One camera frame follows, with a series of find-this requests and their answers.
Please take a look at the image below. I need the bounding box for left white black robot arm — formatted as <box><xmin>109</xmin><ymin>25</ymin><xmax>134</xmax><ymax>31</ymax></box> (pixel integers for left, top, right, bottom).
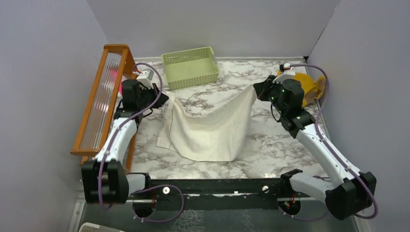
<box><xmin>81</xmin><ymin>78</ymin><xmax>169</xmax><ymax>204</ymax></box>

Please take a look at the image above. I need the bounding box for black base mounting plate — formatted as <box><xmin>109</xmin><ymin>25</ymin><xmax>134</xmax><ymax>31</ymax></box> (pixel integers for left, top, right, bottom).
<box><xmin>127</xmin><ymin>178</ymin><xmax>305</xmax><ymax>211</ymax></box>

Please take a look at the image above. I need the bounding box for light green plastic basket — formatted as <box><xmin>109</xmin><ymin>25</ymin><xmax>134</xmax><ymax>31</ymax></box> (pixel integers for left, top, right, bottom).
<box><xmin>161</xmin><ymin>46</ymin><xmax>220</xmax><ymax>90</ymax></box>

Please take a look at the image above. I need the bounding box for yellow towel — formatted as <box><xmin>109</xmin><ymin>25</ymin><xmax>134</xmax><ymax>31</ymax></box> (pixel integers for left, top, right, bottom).
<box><xmin>274</xmin><ymin>71</ymin><xmax>326</xmax><ymax>107</ymax></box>

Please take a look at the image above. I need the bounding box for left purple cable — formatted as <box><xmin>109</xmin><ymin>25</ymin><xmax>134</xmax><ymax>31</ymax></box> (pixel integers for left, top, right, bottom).
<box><xmin>97</xmin><ymin>62</ymin><xmax>185</xmax><ymax>224</ymax></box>

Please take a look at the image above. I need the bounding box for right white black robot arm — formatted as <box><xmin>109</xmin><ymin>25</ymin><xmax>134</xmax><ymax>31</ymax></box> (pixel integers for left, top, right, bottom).
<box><xmin>252</xmin><ymin>75</ymin><xmax>378</xmax><ymax>220</ymax></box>

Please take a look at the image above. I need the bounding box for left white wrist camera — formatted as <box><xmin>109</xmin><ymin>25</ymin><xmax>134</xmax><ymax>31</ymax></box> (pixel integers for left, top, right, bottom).
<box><xmin>136</xmin><ymin>69</ymin><xmax>154</xmax><ymax>89</ymax></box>

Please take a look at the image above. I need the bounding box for purple cable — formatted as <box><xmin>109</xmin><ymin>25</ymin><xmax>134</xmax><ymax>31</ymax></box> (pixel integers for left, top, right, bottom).
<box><xmin>97</xmin><ymin>62</ymin><xmax>185</xmax><ymax>224</ymax></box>
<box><xmin>277</xmin><ymin>63</ymin><xmax>379</xmax><ymax>222</ymax></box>

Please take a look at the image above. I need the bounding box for wooden rack with clear panel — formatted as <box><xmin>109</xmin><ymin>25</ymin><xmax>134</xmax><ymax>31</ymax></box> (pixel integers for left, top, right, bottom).
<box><xmin>71</xmin><ymin>44</ymin><xmax>137</xmax><ymax>165</ymax></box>

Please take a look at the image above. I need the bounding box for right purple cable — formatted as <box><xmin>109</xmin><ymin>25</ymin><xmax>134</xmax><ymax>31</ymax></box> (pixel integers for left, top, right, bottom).
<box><xmin>277</xmin><ymin>63</ymin><xmax>379</xmax><ymax>222</ymax></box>

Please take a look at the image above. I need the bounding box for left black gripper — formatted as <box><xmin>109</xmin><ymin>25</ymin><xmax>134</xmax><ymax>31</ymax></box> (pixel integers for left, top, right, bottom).
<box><xmin>136</xmin><ymin>82</ymin><xmax>168</xmax><ymax>110</ymax></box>

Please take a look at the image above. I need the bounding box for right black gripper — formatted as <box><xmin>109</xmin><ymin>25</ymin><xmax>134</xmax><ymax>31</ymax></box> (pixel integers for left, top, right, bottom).
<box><xmin>255</xmin><ymin>74</ymin><xmax>287</xmax><ymax>115</ymax></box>

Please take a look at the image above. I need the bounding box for white basket corner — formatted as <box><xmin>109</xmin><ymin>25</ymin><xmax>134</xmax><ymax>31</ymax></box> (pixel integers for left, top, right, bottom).
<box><xmin>78</xmin><ymin>222</ymin><xmax>124</xmax><ymax>232</ymax></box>

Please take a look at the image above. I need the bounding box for aluminium frame rail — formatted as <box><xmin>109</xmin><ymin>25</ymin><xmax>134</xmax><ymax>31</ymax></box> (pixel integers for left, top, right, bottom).
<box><xmin>68</xmin><ymin>178</ymin><xmax>369</xmax><ymax>232</ymax></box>

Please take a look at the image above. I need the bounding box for white cream towel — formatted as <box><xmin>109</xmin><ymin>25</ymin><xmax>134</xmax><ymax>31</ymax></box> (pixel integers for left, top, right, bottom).
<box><xmin>156</xmin><ymin>85</ymin><xmax>257</xmax><ymax>162</ymax></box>

